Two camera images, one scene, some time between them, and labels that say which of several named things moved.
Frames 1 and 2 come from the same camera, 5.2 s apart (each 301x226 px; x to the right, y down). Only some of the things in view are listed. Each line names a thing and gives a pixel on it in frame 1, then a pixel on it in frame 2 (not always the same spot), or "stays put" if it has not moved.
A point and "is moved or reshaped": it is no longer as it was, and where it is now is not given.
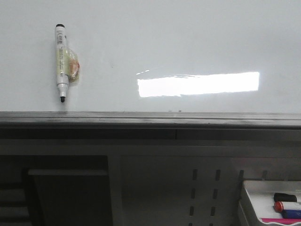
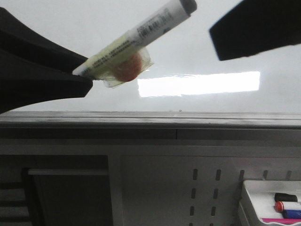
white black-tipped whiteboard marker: x=62 y=78 is moved or reshaped
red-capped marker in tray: x=281 y=206 stays put
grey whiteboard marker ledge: x=130 y=125 stays put
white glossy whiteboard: x=212 y=56 stays put
